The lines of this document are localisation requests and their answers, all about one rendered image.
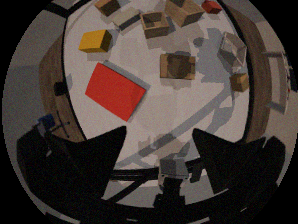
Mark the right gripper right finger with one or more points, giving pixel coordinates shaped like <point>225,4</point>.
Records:
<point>222,159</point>

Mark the yellow rectangular block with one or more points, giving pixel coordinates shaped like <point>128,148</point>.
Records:
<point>95,41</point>

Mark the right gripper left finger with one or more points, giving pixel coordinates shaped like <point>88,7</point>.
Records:
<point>94,158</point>

